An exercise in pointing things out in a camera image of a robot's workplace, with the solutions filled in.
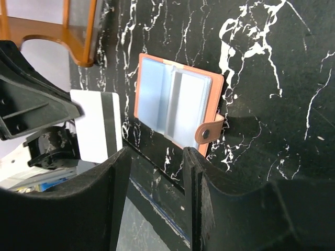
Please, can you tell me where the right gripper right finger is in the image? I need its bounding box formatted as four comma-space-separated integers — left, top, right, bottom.
183, 147, 334, 250

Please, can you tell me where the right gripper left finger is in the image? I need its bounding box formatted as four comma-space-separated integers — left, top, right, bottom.
1, 147, 132, 250

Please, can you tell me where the white card black stripe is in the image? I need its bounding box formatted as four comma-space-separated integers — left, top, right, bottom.
70, 89, 122, 163

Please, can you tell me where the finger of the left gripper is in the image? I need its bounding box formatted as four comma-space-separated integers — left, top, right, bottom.
24, 126, 80, 170
1, 40, 81, 140

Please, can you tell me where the orange wooden shelf rack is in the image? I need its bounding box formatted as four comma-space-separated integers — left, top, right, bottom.
1, 1, 97, 67

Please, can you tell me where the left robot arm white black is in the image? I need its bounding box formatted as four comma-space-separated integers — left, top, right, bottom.
1, 40, 80, 188

